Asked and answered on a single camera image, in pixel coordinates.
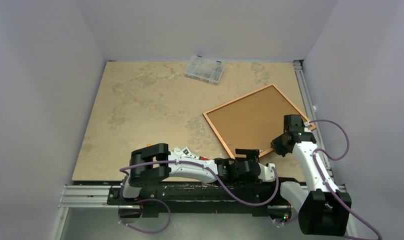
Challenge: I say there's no clear plastic organizer box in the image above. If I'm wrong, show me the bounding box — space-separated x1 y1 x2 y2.
184 55 226 85

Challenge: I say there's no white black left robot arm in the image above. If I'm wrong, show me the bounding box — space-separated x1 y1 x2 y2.
119 143 276 205

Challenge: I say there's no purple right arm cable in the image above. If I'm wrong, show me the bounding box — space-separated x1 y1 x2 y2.
273 119 385 240

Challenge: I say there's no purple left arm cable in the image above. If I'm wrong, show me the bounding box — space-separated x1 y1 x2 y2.
117 159 280 234

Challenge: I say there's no aluminium front rail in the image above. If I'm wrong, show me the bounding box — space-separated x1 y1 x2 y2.
57 184 351 210

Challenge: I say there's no red handled adjustable wrench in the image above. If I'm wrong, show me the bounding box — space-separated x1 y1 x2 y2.
173 146 209 161

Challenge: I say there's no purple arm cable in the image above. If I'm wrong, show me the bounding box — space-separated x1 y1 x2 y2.
117 159 280 234
273 119 385 240

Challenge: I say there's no red wooden photo frame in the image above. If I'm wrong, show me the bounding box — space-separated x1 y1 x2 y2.
203 84 310 158

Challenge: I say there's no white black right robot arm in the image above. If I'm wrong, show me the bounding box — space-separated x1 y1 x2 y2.
270 114 352 237

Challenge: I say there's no aluminium rail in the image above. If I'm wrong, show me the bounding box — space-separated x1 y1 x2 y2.
57 184 351 210
293 59 336 181

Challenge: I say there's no aluminium right side rail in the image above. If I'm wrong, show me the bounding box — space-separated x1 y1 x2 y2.
293 59 336 181

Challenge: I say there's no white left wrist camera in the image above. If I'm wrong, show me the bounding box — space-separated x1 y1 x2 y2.
258 163 276 182

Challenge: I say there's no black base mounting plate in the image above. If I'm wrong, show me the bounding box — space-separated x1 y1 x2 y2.
107 182 295 222

